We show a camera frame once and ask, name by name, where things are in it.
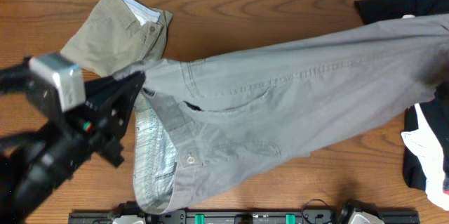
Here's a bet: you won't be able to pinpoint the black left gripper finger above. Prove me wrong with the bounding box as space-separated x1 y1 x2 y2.
91 72 145 139
84 77 121 100

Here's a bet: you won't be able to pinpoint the grey shorts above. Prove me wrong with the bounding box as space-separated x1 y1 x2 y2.
115 14 448 214

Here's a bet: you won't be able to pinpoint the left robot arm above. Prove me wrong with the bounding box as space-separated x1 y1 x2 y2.
1 53 145 223

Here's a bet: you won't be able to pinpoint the folded khaki shorts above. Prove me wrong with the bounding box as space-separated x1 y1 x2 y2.
61 0 173 77

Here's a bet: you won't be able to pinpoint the left green clamp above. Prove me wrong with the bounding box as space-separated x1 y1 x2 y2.
194 214 205 224

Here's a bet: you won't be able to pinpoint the green clamp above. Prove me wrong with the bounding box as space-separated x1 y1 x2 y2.
286 214 295 224
194 214 205 224

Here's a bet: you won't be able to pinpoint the right green clamp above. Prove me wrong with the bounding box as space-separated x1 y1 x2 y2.
286 214 295 224

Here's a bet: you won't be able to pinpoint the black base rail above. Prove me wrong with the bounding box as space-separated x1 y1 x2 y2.
68 201 421 224

